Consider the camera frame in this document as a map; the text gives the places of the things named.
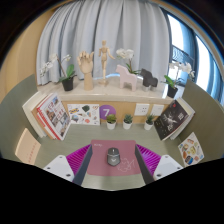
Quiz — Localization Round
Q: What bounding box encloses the grey computer mouse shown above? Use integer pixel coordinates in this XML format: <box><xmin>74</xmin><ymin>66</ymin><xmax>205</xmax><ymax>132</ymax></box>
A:
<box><xmin>106</xmin><ymin>147</ymin><xmax>121</xmax><ymax>167</ymax></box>

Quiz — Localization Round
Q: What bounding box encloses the small succulent in white pot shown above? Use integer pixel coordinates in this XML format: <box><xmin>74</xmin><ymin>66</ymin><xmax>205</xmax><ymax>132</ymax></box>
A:
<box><xmin>105</xmin><ymin>113</ymin><xmax>118</xmax><ymax>131</ymax></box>
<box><xmin>143</xmin><ymin>114</ymin><xmax>156</xmax><ymax>131</ymax></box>
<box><xmin>122</xmin><ymin>114</ymin><xmax>134</xmax><ymax>131</ymax></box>

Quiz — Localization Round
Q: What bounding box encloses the black horse figurine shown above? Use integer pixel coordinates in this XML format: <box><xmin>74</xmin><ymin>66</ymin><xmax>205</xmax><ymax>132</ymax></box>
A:
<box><xmin>140</xmin><ymin>68</ymin><xmax>159</xmax><ymax>92</ymax></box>

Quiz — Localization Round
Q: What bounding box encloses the white sticker picture card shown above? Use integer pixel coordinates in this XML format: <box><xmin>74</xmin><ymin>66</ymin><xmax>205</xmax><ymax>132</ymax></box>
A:
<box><xmin>66</xmin><ymin>103</ymin><xmax>101</xmax><ymax>126</ymax></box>

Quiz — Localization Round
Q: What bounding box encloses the white wall socket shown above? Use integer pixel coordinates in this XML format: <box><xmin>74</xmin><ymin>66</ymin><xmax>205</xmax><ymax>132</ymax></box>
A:
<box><xmin>133</xmin><ymin>102</ymin><xmax>151</xmax><ymax>117</ymax></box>

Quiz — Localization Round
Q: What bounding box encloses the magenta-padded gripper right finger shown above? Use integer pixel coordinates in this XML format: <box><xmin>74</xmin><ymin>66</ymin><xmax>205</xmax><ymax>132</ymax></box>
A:
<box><xmin>134</xmin><ymin>143</ymin><xmax>184</xmax><ymax>185</ymax></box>

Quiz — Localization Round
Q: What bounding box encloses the purple round number sign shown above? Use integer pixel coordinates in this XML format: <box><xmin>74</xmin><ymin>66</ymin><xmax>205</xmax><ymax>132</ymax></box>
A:
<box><xmin>99</xmin><ymin>104</ymin><xmax>117</xmax><ymax>121</ymax></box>

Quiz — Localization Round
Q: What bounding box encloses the grey curtain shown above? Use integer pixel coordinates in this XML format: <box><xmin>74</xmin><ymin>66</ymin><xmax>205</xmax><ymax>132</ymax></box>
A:
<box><xmin>35</xmin><ymin>0</ymin><xmax>172</xmax><ymax>86</ymax></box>

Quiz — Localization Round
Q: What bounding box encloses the white wall switch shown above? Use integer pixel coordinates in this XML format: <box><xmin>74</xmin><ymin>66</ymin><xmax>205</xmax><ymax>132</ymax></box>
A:
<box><xmin>150</xmin><ymin>104</ymin><xmax>165</xmax><ymax>117</ymax></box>

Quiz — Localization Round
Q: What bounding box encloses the pink mouse pad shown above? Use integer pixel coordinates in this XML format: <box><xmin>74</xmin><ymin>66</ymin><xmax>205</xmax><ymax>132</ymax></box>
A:
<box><xmin>85</xmin><ymin>139</ymin><xmax>143</xmax><ymax>177</ymax></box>

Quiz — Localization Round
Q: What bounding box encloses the pale pink card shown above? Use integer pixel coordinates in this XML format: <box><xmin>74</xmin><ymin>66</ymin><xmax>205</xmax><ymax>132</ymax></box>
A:
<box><xmin>14</xmin><ymin>127</ymin><xmax>42</xmax><ymax>166</ymax></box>

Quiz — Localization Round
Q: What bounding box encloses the light wooden ledge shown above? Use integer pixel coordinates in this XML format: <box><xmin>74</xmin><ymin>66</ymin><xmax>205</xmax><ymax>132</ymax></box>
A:
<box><xmin>37</xmin><ymin>78</ymin><xmax>174</xmax><ymax>105</ymax></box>

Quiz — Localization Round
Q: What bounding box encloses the wooden hand model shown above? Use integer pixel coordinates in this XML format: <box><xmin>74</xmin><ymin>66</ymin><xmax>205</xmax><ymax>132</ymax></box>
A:
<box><xmin>77</xmin><ymin>50</ymin><xmax>95</xmax><ymax>91</ymax></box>

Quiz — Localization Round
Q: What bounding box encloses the black book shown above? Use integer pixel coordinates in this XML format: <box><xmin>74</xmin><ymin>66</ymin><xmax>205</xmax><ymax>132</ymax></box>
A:
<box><xmin>153</xmin><ymin>99</ymin><xmax>190</xmax><ymax>141</ymax></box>

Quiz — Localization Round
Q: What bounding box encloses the wooden mannequin figure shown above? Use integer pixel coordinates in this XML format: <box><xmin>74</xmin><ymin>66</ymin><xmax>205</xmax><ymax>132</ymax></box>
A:
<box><xmin>97</xmin><ymin>40</ymin><xmax>116</xmax><ymax>86</ymax></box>

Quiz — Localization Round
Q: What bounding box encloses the pink horse figurine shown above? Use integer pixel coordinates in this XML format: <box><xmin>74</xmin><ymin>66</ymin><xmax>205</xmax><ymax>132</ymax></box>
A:
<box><xmin>115</xmin><ymin>64</ymin><xmax>139</xmax><ymax>92</ymax></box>

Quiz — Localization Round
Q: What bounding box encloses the window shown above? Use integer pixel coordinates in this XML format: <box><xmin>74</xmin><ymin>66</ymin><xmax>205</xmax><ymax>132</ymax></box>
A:
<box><xmin>159</xmin><ymin>9</ymin><xmax>224</xmax><ymax>101</ymax></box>

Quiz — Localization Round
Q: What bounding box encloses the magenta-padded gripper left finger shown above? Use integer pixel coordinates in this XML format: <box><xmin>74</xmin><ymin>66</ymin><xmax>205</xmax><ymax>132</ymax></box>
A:
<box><xmin>43</xmin><ymin>143</ymin><xmax>94</xmax><ymax>187</ymax></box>

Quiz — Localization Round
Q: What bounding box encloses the colourful food picture card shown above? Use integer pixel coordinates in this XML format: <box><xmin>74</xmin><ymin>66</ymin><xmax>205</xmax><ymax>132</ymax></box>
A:
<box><xmin>177</xmin><ymin>131</ymin><xmax>205</xmax><ymax>168</ymax></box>

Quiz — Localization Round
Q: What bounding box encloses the brown book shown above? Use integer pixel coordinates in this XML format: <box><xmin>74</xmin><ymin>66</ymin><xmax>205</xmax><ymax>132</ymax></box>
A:
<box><xmin>31</xmin><ymin>106</ymin><xmax>51</xmax><ymax>139</ymax></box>

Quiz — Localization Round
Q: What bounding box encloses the red and white magazine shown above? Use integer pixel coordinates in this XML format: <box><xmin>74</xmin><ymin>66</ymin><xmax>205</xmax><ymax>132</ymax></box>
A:
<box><xmin>36</xmin><ymin>93</ymin><xmax>72</xmax><ymax>141</ymax></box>

